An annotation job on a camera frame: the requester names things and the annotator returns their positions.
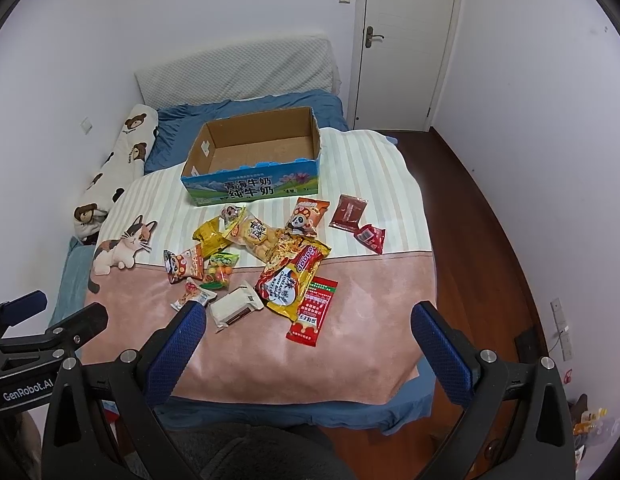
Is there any orange panda snack bag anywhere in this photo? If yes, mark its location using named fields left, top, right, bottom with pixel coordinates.
left=284, top=197, right=330, bottom=237

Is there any striped pink cat blanket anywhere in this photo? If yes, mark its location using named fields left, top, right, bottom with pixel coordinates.
left=82, top=128, right=436, bottom=404

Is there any white wafer packet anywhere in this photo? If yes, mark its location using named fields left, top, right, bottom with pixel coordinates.
left=209, top=281, right=264, bottom=330

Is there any small red snack packet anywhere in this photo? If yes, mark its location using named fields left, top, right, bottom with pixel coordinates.
left=353, top=224, right=386, bottom=255

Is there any long red sachet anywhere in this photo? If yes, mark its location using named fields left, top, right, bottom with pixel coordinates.
left=286, top=276, right=338, bottom=347

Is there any cranberry oat cookie packet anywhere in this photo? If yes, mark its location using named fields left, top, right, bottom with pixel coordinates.
left=170, top=278, right=217, bottom=312

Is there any white power strip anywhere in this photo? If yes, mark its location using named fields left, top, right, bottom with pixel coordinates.
left=550, top=298, right=574, bottom=362

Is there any orange sunflower seed bag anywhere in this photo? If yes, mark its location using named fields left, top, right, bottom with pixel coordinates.
left=164, top=245, right=204, bottom=284

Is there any yellow snack bag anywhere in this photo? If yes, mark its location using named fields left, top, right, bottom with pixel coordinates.
left=192, top=217, right=231, bottom=259

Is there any door handle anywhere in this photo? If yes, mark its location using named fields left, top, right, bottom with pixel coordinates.
left=364, top=26, right=385, bottom=49

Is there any biscuit snack bag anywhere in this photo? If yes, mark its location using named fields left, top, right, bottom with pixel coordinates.
left=223, top=210, right=283, bottom=263

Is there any dark red snack packet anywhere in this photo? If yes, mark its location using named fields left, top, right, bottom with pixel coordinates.
left=330, top=194, right=368, bottom=233

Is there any open cardboard milk box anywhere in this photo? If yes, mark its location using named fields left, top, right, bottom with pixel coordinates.
left=181, top=107, right=321, bottom=206

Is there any green fruit candy bag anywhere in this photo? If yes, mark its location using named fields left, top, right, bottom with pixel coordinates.
left=202, top=252, right=240, bottom=290

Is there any wall socket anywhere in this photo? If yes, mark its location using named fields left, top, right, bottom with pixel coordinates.
left=81, top=118, right=93, bottom=134

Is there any white door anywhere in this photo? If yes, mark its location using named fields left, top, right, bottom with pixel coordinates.
left=349, top=0, right=460, bottom=131

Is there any white bear print pillow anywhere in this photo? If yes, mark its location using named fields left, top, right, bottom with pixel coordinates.
left=72, top=104, right=158, bottom=240

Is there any grey dotted pillow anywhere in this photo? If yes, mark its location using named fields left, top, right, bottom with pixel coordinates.
left=135, top=35, right=340, bottom=108

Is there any blue bed sheet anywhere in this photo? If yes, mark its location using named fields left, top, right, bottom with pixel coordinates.
left=144, top=89, right=350, bottom=175

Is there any small photo snack packet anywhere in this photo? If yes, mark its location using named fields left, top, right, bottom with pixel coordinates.
left=219, top=204, right=246, bottom=232

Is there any light blue towel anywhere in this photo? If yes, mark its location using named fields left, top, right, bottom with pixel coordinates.
left=48, top=236, right=94, bottom=327

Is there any large noodle snack bag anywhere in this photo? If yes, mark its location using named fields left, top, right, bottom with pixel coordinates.
left=255, top=233, right=331, bottom=323

